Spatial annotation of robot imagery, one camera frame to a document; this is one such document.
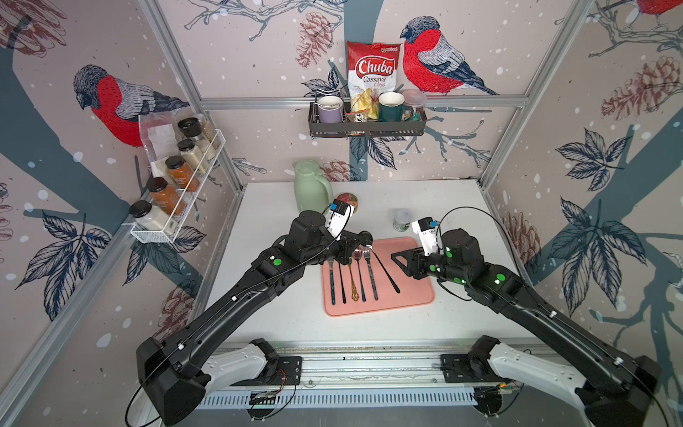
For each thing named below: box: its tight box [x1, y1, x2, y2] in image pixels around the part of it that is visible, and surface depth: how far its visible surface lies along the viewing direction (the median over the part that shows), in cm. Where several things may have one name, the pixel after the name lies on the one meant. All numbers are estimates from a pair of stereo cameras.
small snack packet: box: [344, 108, 370, 123], surface depth 87 cm
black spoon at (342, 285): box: [337, 262, 347, 305], surface depth 91 cm
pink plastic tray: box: [321, 236, 435, 317], surface depth 89 cm
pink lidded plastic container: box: [401, 88, 427, 122], surface depth 86 cm
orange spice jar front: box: [146, 177, 186, 216], surface depth 68 cm
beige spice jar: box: [176, 138, 207, 174], surface depth 78 cm
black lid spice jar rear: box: [177, 116, 217, 161], surface depth 82 cm
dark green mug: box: [377, 91, 414, 122], surface depth 85 cm
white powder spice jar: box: [128, 200, 178, 234], surface depth 62 cm
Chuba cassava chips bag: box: [346, 40, 402, 121], surface depth 82 cm
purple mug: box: [317, 95, 344, 124], surface depth 84 cm
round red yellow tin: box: [335, 193, 359, 215], surface depth 113 cm
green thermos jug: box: [293, 159, 334, 213], surface depth 97 cm
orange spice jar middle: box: [165, 154, 201, 193], surface depth 73 cm
